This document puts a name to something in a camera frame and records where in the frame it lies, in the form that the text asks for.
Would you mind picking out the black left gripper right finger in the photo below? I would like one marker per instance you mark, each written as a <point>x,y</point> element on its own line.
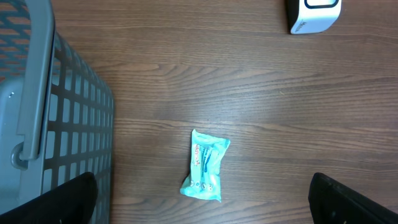
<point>332,202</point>

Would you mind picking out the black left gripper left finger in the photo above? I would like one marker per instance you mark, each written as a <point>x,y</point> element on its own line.
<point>71,202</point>

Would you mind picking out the teal tissue wipes pack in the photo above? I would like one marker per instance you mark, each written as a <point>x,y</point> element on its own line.
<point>203,182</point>

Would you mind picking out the white barcode scanner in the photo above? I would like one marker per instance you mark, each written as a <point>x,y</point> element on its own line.
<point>312,16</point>

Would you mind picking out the grey plastic shopping basket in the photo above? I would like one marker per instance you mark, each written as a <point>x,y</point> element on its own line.
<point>57,115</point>

